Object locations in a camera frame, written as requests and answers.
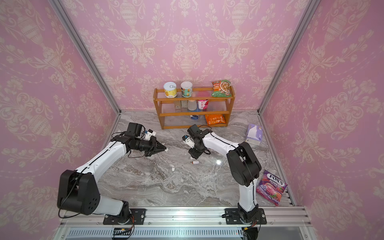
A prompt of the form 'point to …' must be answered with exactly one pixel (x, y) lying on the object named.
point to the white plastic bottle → (192, 105)
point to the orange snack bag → (213, 119)
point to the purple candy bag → (271, 187)
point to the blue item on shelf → (195, 117)
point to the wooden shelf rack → (173, 112)
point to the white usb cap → (173, 169)
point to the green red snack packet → (221, 89)
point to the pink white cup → (203, 104)
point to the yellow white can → (170, 90)
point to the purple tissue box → (254, 134)
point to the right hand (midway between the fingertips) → (196, 152)
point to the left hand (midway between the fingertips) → (166, 148)
